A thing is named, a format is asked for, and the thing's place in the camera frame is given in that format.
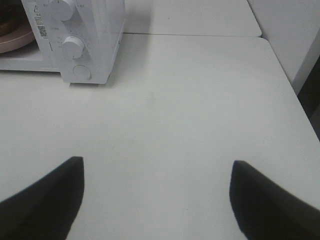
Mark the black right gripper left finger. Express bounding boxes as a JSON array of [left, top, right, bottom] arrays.
[[0, 156, 84, 240]]

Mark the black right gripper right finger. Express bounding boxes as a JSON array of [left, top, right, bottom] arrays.
[[229, 160, 320, 240]]

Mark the round white door button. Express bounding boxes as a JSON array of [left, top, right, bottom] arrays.
[[73, 65, 92, 80]]

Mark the white timer knob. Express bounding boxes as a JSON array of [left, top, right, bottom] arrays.
[[62, 36, 85, 59]]

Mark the pink round plate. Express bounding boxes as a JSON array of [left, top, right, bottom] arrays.
[[0, 26, 35, 54]]

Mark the burger with lettuce and cheese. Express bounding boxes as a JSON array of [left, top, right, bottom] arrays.
[[0, 0, 21, 36]]

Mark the white microwave oven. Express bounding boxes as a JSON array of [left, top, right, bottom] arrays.
[[0, 0, 126, 84]]

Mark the upper white power knob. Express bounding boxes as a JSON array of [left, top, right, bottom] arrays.
[[49, 0, 76, 21]]

